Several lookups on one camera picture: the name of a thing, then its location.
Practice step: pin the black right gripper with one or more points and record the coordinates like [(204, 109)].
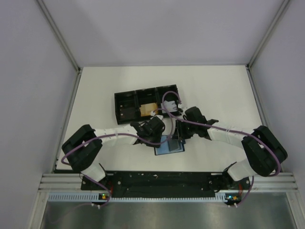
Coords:
[(179, 133)]

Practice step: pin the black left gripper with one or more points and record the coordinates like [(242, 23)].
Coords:
[(159, 136)]

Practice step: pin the black credit card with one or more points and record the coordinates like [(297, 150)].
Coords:
[(174, 145)]

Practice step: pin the blue leather card holder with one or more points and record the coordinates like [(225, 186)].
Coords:
[(164, 150)]

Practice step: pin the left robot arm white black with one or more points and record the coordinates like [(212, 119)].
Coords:
[(84, 145)]

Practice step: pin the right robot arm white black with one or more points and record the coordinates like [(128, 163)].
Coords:
[(264, 153)]

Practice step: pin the black three-compartment tray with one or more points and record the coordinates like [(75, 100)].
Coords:
[(127, 104)]

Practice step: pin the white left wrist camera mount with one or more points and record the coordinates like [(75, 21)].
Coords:
[(154, 114)]

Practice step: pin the aluminium frame rail right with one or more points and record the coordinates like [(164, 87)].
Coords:
[(263, 70)]

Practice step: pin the white slotted cable duct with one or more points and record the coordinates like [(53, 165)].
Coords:
[(96, 197)]

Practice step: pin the aluminium front frame rail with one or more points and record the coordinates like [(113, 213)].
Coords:
[(284, 182)]

